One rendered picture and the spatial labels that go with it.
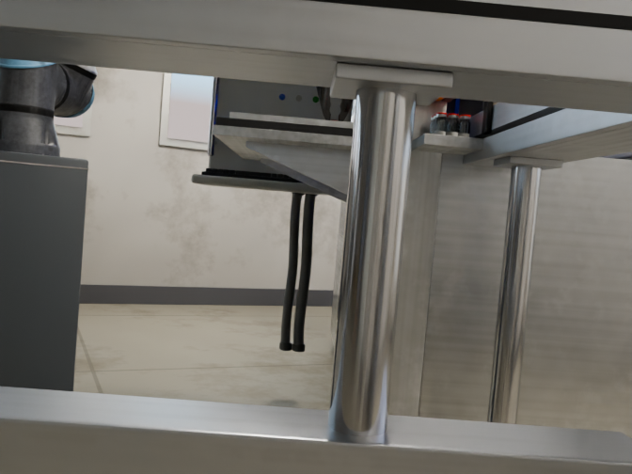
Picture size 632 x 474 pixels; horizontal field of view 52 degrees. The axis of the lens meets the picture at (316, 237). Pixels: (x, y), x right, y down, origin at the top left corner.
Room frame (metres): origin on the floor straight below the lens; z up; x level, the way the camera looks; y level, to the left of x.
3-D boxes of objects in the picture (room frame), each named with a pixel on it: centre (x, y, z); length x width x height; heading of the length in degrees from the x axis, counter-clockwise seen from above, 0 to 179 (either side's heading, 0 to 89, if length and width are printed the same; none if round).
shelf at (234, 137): (1.66, 0.00, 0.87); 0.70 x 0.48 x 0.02; 2
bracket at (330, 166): (1.41, 0.00, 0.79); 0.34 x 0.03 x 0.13; 92
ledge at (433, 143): (1.23, -0.25, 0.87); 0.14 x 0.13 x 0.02; 92
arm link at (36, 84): (1.38, 0.64, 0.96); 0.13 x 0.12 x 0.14; 174
